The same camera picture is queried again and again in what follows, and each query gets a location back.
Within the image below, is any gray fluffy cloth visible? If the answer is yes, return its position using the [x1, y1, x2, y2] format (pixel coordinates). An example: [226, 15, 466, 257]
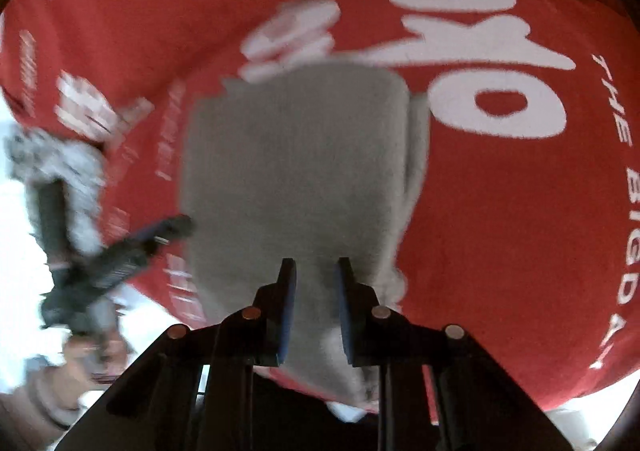
[4, 125, 108, 254]

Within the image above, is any person's left hand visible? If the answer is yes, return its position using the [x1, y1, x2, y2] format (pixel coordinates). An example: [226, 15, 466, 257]
[64, 331, 135, 380]

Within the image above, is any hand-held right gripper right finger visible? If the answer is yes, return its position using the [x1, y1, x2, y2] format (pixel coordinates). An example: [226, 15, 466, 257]
[336, 257, 571, 451]

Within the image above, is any gray knit sweater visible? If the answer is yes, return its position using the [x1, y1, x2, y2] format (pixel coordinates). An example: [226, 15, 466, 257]
[177, 62, 433, 414]

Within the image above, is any red printed blanket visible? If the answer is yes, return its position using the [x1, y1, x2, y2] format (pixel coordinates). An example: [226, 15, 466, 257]
[0, 0, 640, 413]

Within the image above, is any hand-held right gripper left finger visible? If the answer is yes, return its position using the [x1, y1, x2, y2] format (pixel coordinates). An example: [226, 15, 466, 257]
[57, 258, 299, 451]

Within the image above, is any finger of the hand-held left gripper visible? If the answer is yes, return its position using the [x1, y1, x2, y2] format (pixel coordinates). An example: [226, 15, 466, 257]
[97, 237, 168, 278]
[131, 214, 195, 243]

